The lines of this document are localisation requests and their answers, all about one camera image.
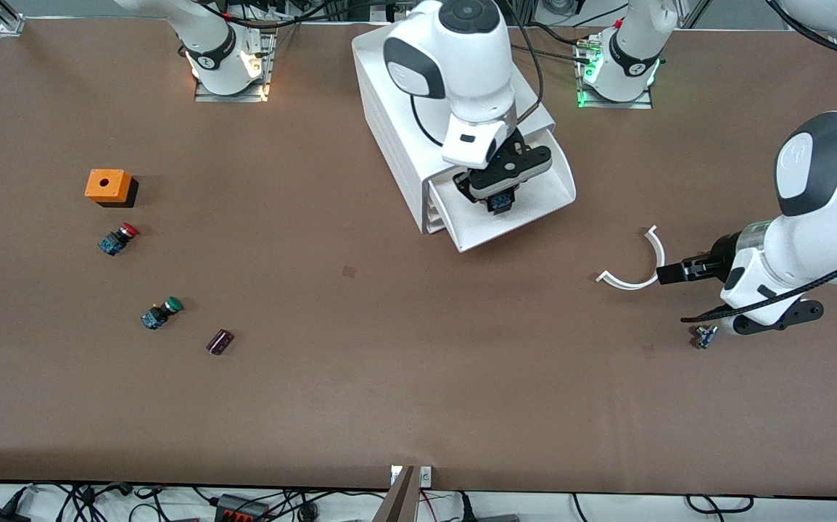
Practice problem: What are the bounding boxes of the green push button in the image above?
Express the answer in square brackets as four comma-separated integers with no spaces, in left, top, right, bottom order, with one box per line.
[141,296,184,331]

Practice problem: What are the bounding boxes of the black orange power strip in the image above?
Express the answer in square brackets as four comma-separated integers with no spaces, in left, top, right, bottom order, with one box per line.
[215,494,271,522]

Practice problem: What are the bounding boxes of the white curved plastic strip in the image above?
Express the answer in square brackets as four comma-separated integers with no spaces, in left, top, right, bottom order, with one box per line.
[595,225,667,291]

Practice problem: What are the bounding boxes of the black floor cable loop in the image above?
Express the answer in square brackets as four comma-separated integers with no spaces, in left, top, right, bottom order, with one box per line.
[685,494,755,514]

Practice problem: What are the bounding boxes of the black table cable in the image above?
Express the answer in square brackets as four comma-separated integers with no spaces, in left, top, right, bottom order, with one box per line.
[535,22,593,48]
[513,40,586,65]

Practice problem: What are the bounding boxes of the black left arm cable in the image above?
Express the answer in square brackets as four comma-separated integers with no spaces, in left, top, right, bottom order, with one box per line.
[681,0,837,324]

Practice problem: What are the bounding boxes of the white drawer cabinet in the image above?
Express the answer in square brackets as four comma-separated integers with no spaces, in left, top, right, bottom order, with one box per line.
[352,20,557,235]

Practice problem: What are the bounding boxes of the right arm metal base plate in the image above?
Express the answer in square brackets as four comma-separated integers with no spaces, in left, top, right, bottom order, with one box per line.
[194,29,276,103]

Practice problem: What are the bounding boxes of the orange box with hole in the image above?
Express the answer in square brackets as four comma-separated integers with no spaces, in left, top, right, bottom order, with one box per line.
[84,168,139,209]

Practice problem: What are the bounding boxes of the wooden beam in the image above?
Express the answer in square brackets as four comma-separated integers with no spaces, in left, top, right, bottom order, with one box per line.
[371,465,420,522]

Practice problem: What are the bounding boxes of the red push button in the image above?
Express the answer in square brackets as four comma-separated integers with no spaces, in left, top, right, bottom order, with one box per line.
[97,223,141,256]

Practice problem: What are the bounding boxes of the aluminium corner profile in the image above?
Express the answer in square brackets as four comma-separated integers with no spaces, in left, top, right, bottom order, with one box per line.
[0,0,26,36]

